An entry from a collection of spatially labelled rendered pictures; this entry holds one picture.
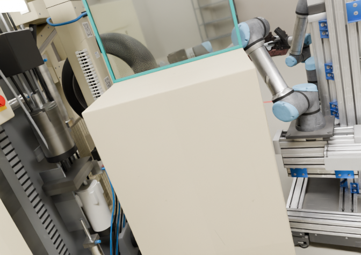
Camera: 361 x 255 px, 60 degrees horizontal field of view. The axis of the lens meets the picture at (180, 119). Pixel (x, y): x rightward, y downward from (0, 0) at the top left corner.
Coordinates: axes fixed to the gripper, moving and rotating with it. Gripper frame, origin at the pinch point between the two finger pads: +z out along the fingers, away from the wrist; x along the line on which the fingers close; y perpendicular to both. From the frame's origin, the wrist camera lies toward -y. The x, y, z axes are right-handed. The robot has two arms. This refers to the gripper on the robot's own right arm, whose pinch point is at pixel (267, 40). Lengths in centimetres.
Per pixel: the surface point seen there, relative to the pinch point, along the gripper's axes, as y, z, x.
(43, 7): -81, 28, -129
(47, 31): -70, 51, -128
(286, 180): 102, -14, -40
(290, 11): 103, 306, 453
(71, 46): -58, -1, -135
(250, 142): -15, -95, -128
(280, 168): 104, 1, -27
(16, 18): -81, 29, -144
